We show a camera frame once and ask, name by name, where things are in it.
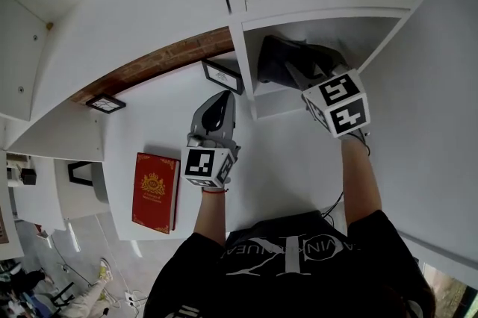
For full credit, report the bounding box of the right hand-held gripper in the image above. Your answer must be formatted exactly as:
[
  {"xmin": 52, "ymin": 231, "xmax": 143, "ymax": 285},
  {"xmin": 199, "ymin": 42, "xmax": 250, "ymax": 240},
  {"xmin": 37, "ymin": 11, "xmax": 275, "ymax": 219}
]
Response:
[{"xmin": 284, "ymin": 60, "xmax": 371, "ymax": 140}]

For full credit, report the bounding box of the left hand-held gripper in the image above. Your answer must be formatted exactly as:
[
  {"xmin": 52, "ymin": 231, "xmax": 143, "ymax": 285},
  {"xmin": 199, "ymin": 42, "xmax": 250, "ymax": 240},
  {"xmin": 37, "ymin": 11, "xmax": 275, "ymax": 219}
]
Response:
[{"xmin": 180, "ymin": 90, "xmax": 243, "ymax": 190}]

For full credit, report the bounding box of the grey wiping cloth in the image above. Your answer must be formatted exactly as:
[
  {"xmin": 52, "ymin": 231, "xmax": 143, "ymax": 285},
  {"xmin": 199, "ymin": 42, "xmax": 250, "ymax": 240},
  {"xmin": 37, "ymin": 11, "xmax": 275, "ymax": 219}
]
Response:
[{"xmin": 257, "ymin": 34, "xmax": 348, "ymax": 90}]

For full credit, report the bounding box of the white cube shelving unit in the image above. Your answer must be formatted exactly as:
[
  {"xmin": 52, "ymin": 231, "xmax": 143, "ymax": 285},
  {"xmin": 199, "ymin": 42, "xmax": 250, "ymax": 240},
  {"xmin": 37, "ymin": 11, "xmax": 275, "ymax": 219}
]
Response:
[{"xmin": 186, "ymin": 0, "xmax": 466, "ymax": 122}]

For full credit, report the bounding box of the person's left forearm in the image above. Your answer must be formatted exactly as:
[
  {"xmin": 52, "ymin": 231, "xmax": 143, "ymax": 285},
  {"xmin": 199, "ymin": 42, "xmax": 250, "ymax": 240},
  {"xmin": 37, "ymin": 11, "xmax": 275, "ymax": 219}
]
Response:
[{"xmin": 193, "ymin": 189, "xmax": 229, "ymax": 246}]

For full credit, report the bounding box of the person's right forearm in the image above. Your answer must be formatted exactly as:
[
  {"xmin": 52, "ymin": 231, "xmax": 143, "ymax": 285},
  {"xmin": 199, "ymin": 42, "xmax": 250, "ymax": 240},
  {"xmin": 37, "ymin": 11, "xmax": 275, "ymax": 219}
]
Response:
[{"xmin": 340, "ymin": 135, "xmax": 384, "ymax": 235}]

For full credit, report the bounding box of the white desk with drawers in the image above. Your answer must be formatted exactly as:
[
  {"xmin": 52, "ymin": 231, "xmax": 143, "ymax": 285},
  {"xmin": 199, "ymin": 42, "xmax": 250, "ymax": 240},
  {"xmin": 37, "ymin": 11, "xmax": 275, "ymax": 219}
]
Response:
[{"xmin": 100, "ymin": 49, "xmax": 374, "ymax": 243}]

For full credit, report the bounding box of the red hardcover book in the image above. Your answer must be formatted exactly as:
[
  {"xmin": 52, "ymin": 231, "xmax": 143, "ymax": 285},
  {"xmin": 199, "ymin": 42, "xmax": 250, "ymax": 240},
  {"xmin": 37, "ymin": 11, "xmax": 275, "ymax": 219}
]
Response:
[{"xmin": 131, "ymin": 152, "xmax": 181, "ymax": 235}]

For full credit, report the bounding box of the grey armchair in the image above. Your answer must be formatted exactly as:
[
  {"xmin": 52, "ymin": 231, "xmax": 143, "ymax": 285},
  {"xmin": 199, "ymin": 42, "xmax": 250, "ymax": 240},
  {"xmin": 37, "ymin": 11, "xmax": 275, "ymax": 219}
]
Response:
[{"xmin": 66, "ymin": 160, "xmax": 111, "ymax": 205}]

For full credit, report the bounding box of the white overhead hutch cabinet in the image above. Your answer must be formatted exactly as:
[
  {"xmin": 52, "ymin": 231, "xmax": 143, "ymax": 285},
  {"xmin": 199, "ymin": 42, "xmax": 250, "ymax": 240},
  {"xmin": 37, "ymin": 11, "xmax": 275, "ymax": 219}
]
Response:
[{"xmin": 0, "ymin": 0, "xmax": 235, "ymax": 163}]

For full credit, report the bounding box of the person's black t-shirt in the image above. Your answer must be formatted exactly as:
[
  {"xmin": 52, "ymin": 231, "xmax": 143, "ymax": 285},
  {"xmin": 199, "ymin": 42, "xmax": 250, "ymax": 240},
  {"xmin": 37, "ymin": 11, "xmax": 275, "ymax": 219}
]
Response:
[{"xmin": 143, "ymin": 210, "xmax": 436, "ymax": 318}]

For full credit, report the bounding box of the white side table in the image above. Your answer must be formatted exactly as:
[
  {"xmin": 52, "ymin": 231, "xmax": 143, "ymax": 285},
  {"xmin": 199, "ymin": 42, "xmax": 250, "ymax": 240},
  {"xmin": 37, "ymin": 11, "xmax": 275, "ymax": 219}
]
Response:
[{"xmin": 5, "ymin": 152, "xmax": 68, "ymax": 231}]

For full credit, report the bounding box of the small black box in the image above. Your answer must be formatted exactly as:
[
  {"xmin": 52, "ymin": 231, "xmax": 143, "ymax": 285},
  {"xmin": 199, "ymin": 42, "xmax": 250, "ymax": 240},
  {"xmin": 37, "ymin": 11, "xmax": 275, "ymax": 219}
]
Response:
[{"xmin": 20, "ymin": 167, "xmax": 37, "ymax": 186}]

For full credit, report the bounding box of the brown louvred panel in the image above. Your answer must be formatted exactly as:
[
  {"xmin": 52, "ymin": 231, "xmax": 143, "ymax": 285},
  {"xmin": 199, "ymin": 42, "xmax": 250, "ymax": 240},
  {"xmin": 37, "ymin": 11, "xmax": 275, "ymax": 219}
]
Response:
[{"xmin": 0, "ymin": 206, "xmax": 10, "ymax": 246}]

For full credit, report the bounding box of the window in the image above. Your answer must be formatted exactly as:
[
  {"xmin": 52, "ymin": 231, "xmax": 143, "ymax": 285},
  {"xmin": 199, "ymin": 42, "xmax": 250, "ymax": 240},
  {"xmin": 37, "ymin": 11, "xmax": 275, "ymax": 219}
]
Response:
[{"xmin": 421, "ymin": 262, "xmax": 478, "ymax": 318}]

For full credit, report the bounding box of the black frame with white print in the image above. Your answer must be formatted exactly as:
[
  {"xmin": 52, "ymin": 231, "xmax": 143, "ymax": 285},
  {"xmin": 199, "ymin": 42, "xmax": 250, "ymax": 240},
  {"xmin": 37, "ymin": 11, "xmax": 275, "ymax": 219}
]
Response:
[{"xmin": 201, "ymin": 59, "xmax": 246, "ymax": 96}]

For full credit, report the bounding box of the black frame with line drawing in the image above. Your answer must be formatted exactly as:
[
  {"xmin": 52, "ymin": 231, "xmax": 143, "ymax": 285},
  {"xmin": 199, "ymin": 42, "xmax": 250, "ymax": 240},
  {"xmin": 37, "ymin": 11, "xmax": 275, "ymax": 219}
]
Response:
[{"xmin": 85, "ymin": 93, "xmax": 127, "ymax": 115}]

